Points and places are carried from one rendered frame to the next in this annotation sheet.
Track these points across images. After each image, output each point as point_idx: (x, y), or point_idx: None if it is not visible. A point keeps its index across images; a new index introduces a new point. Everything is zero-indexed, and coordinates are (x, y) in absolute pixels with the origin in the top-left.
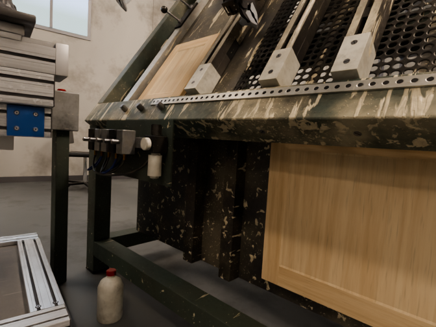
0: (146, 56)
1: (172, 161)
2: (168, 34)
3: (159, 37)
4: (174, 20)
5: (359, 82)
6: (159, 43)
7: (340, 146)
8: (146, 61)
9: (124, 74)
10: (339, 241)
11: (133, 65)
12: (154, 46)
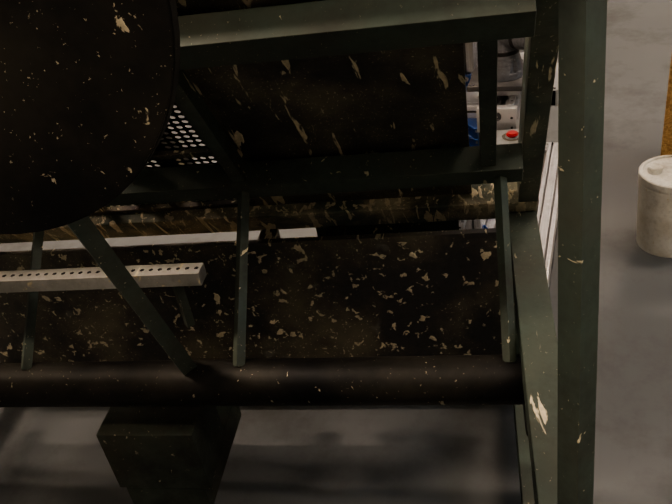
0: (521, 118)
1: (317, 235)
2: (525, 79)
3: (523, 84)
4: (526, 45)
5: None
6: (523, 95)
7: (157, 235)
8: (521, 128)
9: (518, 139)
10: None
11: (519, 129)
12: (522, 100)
